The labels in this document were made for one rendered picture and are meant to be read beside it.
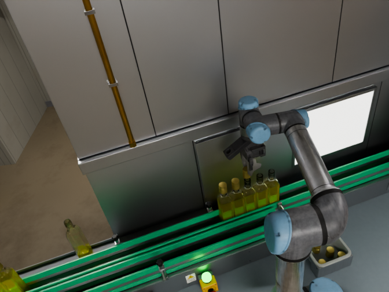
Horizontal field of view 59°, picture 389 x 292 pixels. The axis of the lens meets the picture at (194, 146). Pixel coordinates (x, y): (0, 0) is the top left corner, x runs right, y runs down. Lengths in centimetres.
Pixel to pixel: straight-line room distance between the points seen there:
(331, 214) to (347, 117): 88
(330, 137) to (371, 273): 64
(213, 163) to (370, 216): 86
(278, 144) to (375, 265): 68
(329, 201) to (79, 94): 88
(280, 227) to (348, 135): 103
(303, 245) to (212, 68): 72
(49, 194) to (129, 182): 212
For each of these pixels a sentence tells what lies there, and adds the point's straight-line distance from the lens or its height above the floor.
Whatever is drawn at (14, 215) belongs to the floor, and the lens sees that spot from 361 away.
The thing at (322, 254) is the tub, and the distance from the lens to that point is 177.
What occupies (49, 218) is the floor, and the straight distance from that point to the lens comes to 338.
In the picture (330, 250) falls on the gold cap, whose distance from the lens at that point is 173.
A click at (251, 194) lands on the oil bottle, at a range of 157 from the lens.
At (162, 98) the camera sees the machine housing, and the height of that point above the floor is 156.
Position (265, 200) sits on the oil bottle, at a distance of 164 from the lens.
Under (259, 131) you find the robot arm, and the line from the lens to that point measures 118.
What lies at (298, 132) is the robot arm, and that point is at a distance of 119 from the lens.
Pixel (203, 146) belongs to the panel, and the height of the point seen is 129.
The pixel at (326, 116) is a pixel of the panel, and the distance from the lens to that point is 173.
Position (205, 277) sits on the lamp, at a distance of 159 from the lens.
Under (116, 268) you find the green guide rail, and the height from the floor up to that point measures 94.
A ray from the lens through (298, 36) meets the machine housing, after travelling 147.
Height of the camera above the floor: 223
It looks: 39 degrees down
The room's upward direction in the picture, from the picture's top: 10 degrees counter-clockwise
